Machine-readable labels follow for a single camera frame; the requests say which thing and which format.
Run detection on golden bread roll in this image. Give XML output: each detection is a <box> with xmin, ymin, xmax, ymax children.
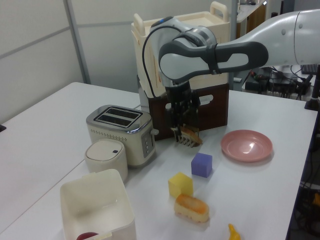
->
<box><xmin>173</xmin><ymin>193</ymin><xmax>210</xmax><ymax>223</ymax></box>

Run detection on cream box with handles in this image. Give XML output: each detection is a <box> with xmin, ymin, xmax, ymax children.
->
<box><xmin>130</xmin><ymin>1</ymin><xmax>231</xmax><ymax>98</ymax></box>

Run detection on wooden cabinet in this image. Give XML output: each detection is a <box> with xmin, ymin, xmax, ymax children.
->
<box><xmin>236</xmin><ymin>0</ymin><xmax>268</xmax><ymax>38</ymax></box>

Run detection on small white lidded bin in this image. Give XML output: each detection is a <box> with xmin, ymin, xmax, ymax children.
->
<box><xmin>84</xmin><ymin>139</ymin><xmax>129</xmax><ymax>183</ymax></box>

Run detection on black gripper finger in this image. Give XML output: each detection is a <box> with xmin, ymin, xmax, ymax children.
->
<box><xmin>170</xmin><ymin>107</ymin><xmax>183</xmax><ymax>144</ymax></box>
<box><xmin>189</xmin><ymin>98</ymin><xmax>201</xmax><ymax>131</ymax></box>

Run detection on black clamp mount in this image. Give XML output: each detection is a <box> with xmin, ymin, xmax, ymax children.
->
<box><xmin>303</xmin><ymin>72</ymin><xmax>320</xmax><ymax>111</ymax></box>

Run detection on small metal toast rack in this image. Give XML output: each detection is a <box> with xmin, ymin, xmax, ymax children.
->
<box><xmin>174</xmin><ymin>136</ymin><xmax>198</xmax><ymax>149</ymax></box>

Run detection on white square plastic container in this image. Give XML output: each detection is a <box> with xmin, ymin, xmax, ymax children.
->
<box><xmin>59</xmin><ymin>168</ymin><xmax>138</xmax><ymax>240</ymax></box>

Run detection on red toy apple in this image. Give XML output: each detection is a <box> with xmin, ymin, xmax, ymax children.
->
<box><xmin>76</xmin><ymin>231</ymin><xmax>100</xmax><ymax>240</ymax></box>

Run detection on black keyboard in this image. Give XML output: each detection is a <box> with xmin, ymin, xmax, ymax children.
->
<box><xmin>301</xmin><ymin>64</ymin><xmax>319</xmax><ymax>75</ymax></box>

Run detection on dark brown wooden crate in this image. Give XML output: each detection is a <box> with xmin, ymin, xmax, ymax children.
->
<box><xmin>148</xmin><ymin>82</ymin><xmax>230</xmax><ymax>141</ymax></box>

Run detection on purple foam cube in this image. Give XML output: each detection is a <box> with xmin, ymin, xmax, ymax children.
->
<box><xmin>190</xmin><ymin>152</ymin><xmax>213</xmax><ymax>178</ymax></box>

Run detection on yellow toy banana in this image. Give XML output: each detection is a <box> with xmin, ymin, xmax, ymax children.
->
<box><xmin>227</xmin><ymin>223</ymin><xmax>241</xmax><ymax>240</ymax></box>

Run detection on pink plastic plate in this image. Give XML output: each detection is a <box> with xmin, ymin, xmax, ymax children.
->
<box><xmin>220</xmin><ymin>129</ymin><xmax>274</xmax><ymax>163</ymax></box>

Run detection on cream and chrome toaster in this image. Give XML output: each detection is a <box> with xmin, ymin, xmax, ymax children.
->
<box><xmin>85</xmin><ymin>104</ymin><xmax>160</xmax><ymax>169</ymax></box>

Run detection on yellow foam cube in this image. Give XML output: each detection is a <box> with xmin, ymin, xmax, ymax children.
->
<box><xmin>167</xmin><ymin>171</ymin><xmax>194</xmax><ymax>198</ymax></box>

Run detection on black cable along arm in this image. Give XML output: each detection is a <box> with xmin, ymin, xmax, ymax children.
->
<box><xmin>141</xmin><ymin>24</ymin><xmax>181</xmax><ymax>98</ymax></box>

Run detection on brown bread slice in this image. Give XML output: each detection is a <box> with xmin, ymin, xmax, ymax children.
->
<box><xmin>180</xmin><ymin>124</ymin><xmax>204</xmax><ymax>146</ymax></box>

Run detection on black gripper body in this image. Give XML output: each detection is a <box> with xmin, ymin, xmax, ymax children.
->
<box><xmin>166</xmin><ymin>83</ymin><xmax>198</xmax><ymax>111</ymax></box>

